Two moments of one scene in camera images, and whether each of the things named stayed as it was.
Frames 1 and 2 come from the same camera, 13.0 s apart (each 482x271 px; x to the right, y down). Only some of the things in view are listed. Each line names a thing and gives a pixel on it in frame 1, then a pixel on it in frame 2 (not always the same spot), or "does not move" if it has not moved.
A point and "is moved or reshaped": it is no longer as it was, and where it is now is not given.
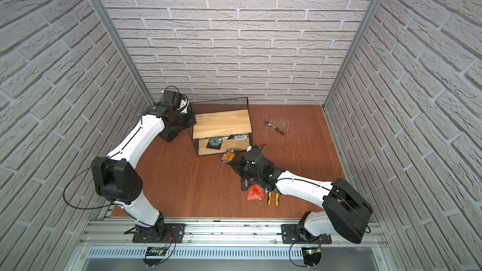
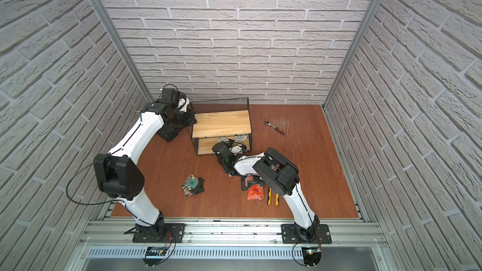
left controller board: x=154 y=255 does not move
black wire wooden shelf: x=222 y=125 does not move
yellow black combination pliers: x=269 y=199 does not move
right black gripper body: x=243 y=169 → x=224 y=166
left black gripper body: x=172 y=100 does not move
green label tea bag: x=214 y=142 → x=191 y=183
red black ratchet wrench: x=267 y=122 does not move
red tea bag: x=255 y=192 does not move
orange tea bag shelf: x=228 y=156 is moved or reshaped
